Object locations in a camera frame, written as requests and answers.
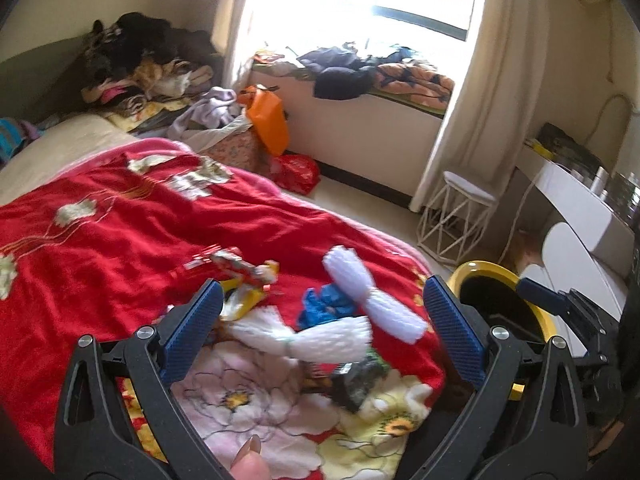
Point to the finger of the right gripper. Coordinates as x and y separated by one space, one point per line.
542 297

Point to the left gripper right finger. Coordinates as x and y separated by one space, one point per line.
525 418

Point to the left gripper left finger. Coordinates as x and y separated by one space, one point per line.
94 437

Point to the dark green snack wrapper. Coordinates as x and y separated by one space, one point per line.
350 383

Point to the blue plastic glove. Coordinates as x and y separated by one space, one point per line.
324 305

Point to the red gold wrapper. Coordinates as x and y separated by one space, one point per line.
230 262

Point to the yellow white snack bag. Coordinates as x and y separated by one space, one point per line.
241 296

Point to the yellow rimmed black trash bin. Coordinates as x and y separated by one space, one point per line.
490 289

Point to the person's left hand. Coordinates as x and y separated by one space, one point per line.
248 463

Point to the white rounded drawer cabinet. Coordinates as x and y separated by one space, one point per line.
566 264

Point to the white dresser desk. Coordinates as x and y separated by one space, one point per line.
602 233

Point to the black bag on desk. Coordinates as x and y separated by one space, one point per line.
565 149

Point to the cream curtain right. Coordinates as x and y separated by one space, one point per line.
492 108

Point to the red floral blanket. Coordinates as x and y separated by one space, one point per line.
112 243

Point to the ornate vanity mirror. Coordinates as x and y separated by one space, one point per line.
627 161

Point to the orange patterned quilt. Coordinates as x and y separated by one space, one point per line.
416 83

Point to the red plastic bag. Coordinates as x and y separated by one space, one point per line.
295 173

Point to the dark navy jacket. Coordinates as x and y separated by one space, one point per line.
339 74

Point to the teal patterned pillow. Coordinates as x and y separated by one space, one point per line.
15 134

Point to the floral fabric basket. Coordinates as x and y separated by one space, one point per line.
240 150

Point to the orange paper bag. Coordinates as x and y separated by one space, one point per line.
265 111

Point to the lavender white clothes heap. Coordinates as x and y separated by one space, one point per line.
214 118

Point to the pile of clothes on bed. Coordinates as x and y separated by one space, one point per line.
142 72

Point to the sheer curtain left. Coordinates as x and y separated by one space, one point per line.
225 37

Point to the white wire frame stool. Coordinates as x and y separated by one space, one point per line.
456 216

